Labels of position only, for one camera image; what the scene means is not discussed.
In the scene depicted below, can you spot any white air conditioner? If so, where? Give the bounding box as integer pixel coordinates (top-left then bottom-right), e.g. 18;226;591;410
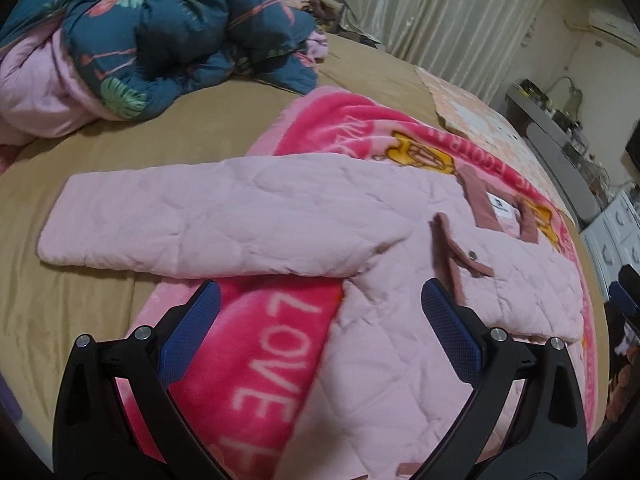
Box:
587;9;640;50

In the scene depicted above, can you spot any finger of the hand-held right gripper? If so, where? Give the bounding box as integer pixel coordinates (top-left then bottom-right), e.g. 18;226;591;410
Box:
608;262;640;352

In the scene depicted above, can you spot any grey desk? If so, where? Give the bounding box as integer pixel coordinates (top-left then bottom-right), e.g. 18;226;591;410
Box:
504;82;602;232

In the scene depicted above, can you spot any white drawer cabinet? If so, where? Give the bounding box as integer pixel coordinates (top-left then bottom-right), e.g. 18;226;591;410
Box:
580;189;640;302

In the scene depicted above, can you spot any cream pleated curtain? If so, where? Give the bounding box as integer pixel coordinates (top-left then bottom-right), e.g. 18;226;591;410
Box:
325;0;576;80

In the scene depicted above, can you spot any bed with tan sheet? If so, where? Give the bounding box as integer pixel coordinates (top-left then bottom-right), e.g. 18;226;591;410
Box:
0;0;451;411

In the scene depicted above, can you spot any pile of dark clothes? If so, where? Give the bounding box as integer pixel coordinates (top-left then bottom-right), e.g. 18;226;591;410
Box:
250;0;382;50

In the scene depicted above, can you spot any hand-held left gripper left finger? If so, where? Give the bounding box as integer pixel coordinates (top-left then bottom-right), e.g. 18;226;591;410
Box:
52;280;237;480

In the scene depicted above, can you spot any pink quilted jacket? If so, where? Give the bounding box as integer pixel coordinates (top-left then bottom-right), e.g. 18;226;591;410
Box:
39;154;587;480

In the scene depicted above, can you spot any blue floral comforter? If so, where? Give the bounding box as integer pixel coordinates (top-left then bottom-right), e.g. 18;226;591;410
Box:
0;0;321;150

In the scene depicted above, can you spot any pink printed fleece blanket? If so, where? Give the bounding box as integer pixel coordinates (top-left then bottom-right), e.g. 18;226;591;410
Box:
114;86;601;480

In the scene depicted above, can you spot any black monitor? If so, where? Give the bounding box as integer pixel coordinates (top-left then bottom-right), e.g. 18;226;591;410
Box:
625;127;640;170

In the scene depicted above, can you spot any small light pink cloth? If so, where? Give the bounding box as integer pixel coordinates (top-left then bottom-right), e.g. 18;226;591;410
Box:
294;30;329;64

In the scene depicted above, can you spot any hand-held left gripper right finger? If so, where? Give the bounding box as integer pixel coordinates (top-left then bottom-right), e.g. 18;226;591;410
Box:
414;279;589;480

